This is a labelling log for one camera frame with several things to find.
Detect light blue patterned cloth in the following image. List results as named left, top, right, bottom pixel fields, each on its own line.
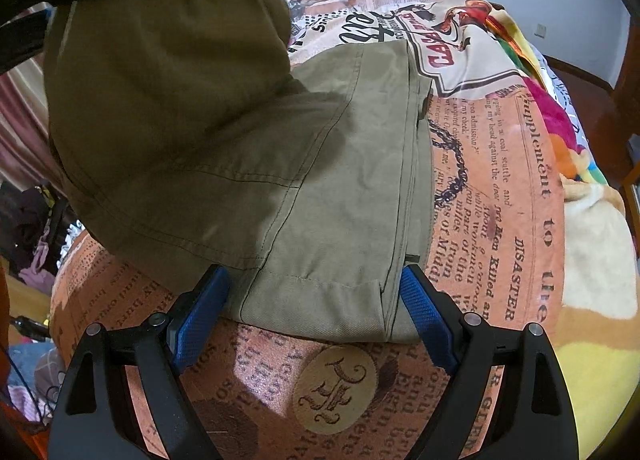
left=9, top=344, right=67, bottom=422

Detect dark clothes heap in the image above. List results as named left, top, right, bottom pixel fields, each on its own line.
left=0, top=184, right=67, bottom=282

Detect striped reddish curtain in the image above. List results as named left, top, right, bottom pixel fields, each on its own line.
left=0, top=5, right=68, bottom=191

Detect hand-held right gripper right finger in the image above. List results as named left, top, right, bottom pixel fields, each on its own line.
left=398, top=264, right=577, bottom=460

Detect printed newspaper pattern bed sheet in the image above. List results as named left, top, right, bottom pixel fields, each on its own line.
left=47, top=0, right=569, bottom=460

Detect olive green pants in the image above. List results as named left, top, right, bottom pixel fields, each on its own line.
left=42, top=0, right=436, bottom=344

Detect colourful plush blanket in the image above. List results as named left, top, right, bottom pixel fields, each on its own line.
left=465, top=0, right=640, bottom=394

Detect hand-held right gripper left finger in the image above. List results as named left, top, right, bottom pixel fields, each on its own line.
left=47, top=264, right=232, bottom=460

